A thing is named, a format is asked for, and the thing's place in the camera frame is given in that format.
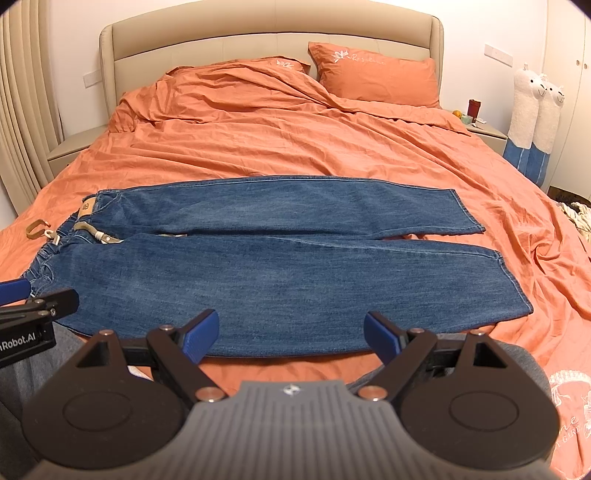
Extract blue denim jeans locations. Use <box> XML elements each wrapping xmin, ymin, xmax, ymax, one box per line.
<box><xmin>25</xmin><ymin>176</ymin><xmax>533</xmax><ymax>358</ymax></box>

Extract tan belt on jeans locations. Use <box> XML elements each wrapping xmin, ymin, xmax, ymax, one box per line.
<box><xmin>25</xmin><ymin>219</ymin><xmax>121</xmax><ymax>245</ymax></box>

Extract beige left nightstand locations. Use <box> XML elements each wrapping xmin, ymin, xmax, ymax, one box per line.
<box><xmin>48</xmin><ymin>125</ymin><xmax>106</xmax><ymax>177</ymax></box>

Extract beige nightstand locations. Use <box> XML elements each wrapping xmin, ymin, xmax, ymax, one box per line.
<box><xmin>467</xmin><ymin>122</ymin><xmax>507</xmax><ymax>155</ymax></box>
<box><xmin>48</xmin><ymin>125</ymin><xmax>106</xmax><ymax>177</ymax></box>

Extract beige curtain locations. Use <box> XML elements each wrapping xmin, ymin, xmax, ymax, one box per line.
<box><xmin>1</xmin><ymin>0</ymin><xmax>63</xmax><ymax>214</ymax></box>

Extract crumpled clothes on floor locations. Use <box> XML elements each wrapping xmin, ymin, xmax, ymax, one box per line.
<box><xmin>557</xmin><ymin>202</ymin><xmax>591</xmax><ymax>242</ymax></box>

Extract beige right nightstand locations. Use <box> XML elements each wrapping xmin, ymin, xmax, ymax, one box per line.
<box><xmin>467</xmin><ymin>122</ymin><xmax>507</xmax><ymax>155</ymax></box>

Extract orange duvet cover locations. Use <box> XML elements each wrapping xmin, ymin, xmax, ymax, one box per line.
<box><xmin>1</xmin><ymin>58</ymin><xmax>590</xmax><ymax>479</ymax></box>

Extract dark red cup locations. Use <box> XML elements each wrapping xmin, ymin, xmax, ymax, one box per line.
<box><xmin>467</xmin><ymin>99</ymin><xmax>481</xmax><ymax>122</ymax></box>

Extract beige upholstered headboard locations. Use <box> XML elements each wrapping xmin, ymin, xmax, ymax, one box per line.
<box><xmin>99</xmin><ymin>0</ymin><xmax>444</xmax><ymax>112</ymax></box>

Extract orange pillow right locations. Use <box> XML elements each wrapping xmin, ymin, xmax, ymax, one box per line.
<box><xmin>308</xmin><ymin>42</ymin><xmax>440</xmax><ymax>108</ymax></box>

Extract orange pillow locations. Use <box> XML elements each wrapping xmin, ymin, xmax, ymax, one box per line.
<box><xmin>252</xmin><ymin>56</ymin><xmax>311</xmax><ymax>74</ymax></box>
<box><xmin>308</xmin><ymin>42</ymin><xmax>440</xmax><ymax>108</ymax></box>

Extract white alpaca plush toy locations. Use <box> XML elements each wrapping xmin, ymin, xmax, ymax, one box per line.
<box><xmin>503</xmin><ymin>63</ymin><xmax>547</xmax><ymax>174</ymax></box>

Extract orange pillow left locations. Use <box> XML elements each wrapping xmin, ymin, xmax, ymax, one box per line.
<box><xmin>252</xmin><ymin>56</ymin><xmax>311</xmax><ymax>74</ymax></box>

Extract left wall outlet plate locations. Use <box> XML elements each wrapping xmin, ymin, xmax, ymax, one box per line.
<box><xmin>82</xmin><ymin>70</ymin><xmax>102</xmax><ymax>89</ymax></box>

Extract white wall switch plate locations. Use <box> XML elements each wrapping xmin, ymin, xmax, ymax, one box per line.
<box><xmin>484</xmin><ymin>44</ymin><xmax>514</xmax><ymax>68</ymax></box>

